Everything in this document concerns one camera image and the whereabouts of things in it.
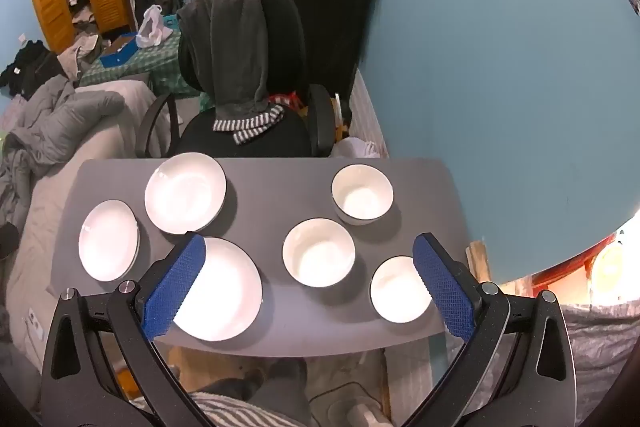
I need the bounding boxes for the red box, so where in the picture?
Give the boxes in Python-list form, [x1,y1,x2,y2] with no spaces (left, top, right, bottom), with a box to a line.
[530,232,621,298]

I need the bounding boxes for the green checkered tablecloth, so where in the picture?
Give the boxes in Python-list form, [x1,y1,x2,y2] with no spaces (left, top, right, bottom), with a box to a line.
[80,27,201,98]

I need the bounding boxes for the white ribbed bowl black rim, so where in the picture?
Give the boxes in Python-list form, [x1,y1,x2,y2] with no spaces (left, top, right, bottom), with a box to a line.
[331,164,394,226]
[282,218,357,289]
[370,255,435,324]

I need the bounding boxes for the white plastic bag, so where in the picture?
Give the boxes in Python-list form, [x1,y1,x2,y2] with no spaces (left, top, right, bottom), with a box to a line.
[136,4,165,48]

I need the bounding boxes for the dark grey hoodie striped cuffs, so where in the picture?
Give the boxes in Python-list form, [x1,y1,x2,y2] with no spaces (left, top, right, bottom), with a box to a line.
[177,0,286,145]

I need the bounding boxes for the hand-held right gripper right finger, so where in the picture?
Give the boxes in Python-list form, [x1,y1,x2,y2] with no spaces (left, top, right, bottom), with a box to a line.
[400,232,583,427]

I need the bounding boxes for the white plate black rim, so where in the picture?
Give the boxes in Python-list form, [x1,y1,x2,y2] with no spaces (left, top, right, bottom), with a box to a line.
[144,152,227,235]
[170,237,263,342]
[78,200,141,282]

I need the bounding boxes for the wooden board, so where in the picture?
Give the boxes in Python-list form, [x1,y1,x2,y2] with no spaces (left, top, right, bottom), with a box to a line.
[465,237,496,288]

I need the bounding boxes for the grey plastic sheet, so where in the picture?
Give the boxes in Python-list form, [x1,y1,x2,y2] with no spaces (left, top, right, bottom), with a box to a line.
[560,297,636,427]

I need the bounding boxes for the blue cardboard box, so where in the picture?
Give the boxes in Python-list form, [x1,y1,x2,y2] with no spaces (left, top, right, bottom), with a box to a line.
[99,34,141,68]

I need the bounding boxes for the grey duvet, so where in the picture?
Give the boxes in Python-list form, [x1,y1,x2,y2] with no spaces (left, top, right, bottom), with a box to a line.
[0,74,126,238]

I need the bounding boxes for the black office chair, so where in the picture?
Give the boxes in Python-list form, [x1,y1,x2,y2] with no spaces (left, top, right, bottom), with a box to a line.
[136,0,335,158]

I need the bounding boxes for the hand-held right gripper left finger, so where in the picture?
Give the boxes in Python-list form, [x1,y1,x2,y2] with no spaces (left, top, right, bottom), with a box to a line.
[39,231,221,427]

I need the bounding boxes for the grey clothes pile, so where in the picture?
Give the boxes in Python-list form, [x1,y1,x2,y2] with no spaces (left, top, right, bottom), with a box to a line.
[57,34,101,78]

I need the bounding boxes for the bed with grey sheet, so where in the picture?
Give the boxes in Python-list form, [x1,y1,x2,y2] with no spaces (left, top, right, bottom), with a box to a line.
[5,79,161,373]

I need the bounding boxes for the black clothes pile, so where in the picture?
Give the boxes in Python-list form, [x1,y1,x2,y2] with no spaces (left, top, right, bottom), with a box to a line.
[0,39,68,100]

